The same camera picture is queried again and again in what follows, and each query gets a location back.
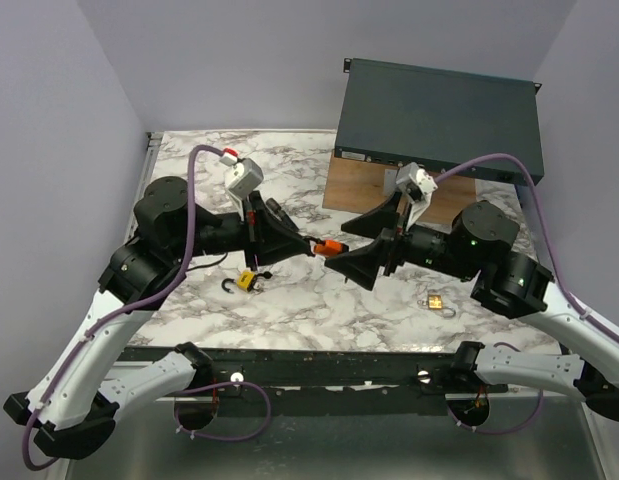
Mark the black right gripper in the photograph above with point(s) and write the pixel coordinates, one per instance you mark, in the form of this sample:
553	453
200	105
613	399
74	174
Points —
361	264

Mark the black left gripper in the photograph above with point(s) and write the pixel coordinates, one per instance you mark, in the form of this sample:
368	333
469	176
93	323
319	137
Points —
266	223

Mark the orange padlock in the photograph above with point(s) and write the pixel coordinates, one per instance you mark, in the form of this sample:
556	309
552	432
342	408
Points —
329	248

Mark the yellow padlock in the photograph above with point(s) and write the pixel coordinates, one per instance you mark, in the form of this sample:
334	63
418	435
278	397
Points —
246	282

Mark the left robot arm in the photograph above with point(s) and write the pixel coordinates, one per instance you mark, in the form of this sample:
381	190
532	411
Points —
74	409

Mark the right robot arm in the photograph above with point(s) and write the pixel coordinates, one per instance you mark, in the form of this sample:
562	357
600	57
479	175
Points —
479	248

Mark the yellow padlock keys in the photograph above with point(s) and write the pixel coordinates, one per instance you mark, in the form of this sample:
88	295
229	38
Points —
259	279

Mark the small brass padlock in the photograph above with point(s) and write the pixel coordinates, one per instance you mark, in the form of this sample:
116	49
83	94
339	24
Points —
434	303

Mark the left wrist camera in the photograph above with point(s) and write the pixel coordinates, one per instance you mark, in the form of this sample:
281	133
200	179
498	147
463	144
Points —
242	176

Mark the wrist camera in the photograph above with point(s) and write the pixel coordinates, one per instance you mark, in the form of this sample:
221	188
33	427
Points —
418	186
242	176

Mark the grey metal lock bracket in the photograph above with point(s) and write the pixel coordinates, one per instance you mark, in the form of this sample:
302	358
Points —
389	182

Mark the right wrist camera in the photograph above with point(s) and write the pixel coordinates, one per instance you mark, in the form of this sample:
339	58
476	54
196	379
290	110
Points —
418	186

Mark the dark teal network switch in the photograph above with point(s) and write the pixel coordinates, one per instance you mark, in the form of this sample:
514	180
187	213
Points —
394	114

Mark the black table edge rail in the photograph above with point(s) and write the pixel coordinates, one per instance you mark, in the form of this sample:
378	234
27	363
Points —
323	383

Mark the aluminium side rail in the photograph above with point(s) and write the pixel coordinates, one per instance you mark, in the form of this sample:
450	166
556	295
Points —
155	140

